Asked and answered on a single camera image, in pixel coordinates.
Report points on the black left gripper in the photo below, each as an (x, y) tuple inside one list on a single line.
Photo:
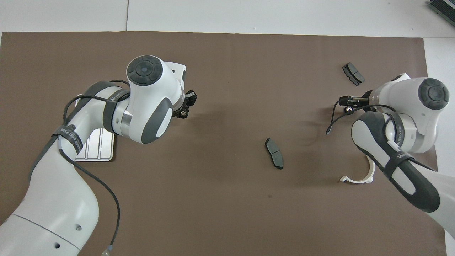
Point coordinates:
[(181, 105)]

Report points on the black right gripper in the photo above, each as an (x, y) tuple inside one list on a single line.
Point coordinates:
[(367, 96)]

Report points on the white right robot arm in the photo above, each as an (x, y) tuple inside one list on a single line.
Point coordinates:
[(408, 92)]

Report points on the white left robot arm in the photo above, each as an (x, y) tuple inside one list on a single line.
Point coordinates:
[(149, 103)]

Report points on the silver metal tray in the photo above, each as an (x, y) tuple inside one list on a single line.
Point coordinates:
[(97, 147)]

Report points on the dark grey brake pad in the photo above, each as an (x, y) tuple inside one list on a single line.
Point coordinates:
[(274, 153), (353, 74)]

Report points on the brown table mat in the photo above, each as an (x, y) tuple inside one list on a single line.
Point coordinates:
[(231, 199)]

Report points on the dark grey ribbed box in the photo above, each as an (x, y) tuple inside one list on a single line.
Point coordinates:
[(444, 9)]

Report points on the white curved plastic bracket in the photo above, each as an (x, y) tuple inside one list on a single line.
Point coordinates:
[(355, 180)]

